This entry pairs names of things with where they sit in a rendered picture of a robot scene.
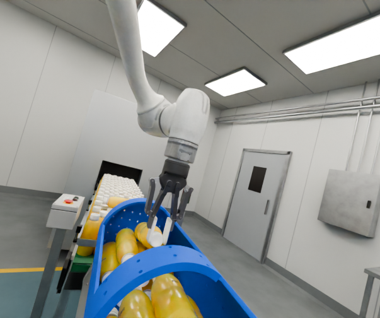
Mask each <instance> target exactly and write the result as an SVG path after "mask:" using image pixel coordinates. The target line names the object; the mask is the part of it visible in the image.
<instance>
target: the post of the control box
mask: <svg viewBox="0 0 380 318"><path fill-rule="evenodd" d="M66 232H67V230H66V229H60V228H57V229H56V231H55V235H54V239H53V242H52V245H51V248H50V252H49V256H48V258H47V262H46V265H45V269H44V271H43V275H42V279H41V282H40V286H39V288H38V292H37V296H36V299H35V302H34V305H33V308H32V312H31V315H30V318H41V316H42V312H43V308H44V305H45V302H46V299H47V295H48V292H49V288H50V285H51V282H52V278H53V275H54V272H55V268H56V265H57V261H58V258H59V255H60V251H61V249H62V244H63V241H64V238H65V235H66Z"/></svg>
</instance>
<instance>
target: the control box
mask: <svg viewBox="0 0 380 318"><path fill-rule="evenodd" d="M74 197H75V196H74V195H70V194H63V195H62V196H61V197H60V198H59V199H58V200H56V202H54V203H53V204H52V207H51V210H50V214H49V218H48V220H47V224H46V227H49V228H60V229H66V230H72V229H73V227H74V225H75V223H76V221H77V219H78V217H79V214H80V212H81V208H82V205H83V201H84V197H81V196H78V197H79V199H78V200H77V201H73V203H66V202H65V201H64V200H65V199H70V200H72V199H73V198H74Z"/></svg>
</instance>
